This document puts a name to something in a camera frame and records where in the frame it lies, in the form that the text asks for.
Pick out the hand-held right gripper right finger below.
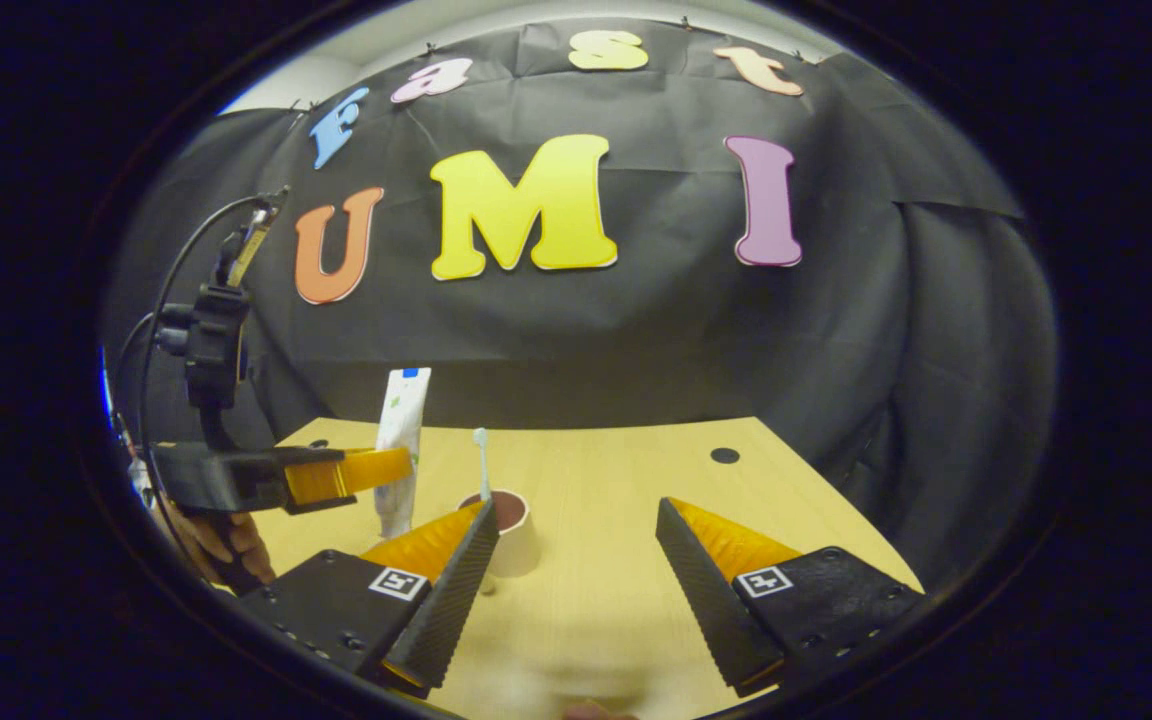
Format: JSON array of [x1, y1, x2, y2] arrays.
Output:
[[656, 496, 923, 697]]

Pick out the white toothpaste tube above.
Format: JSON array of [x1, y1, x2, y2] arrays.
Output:
[[375, 366, 433, 540]]

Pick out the wooden desktop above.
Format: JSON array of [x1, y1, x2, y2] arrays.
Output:
[[236, 416, 925, 719]]

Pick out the beige cup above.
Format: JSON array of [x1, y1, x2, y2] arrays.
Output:
[[457, 489, 543, 580]]

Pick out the black backdrop cloth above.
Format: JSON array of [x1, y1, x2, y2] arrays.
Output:
[[101, 20, 1062, 601]]

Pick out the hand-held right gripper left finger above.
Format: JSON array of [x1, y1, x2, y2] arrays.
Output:
[[236, 498, 501, 697]]

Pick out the computer monitor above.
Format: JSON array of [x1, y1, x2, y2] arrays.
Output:
[[99, 345, 119, 431]]

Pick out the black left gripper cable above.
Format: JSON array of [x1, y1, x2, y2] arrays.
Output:
[[114, 193, 272, 561]]

